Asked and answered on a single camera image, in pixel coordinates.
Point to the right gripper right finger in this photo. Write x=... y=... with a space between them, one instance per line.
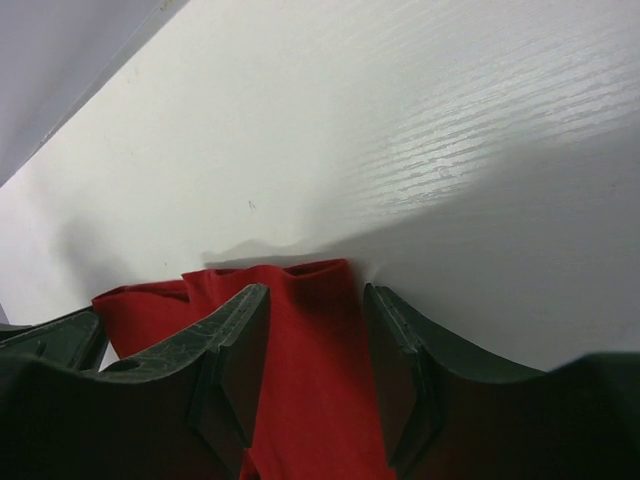
x=452 y=410

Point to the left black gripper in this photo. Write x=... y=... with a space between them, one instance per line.
x=77 y=340

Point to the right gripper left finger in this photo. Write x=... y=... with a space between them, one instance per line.
x=184 y=408

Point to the dark red t shirt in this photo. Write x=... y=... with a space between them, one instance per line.
x=318 y=416

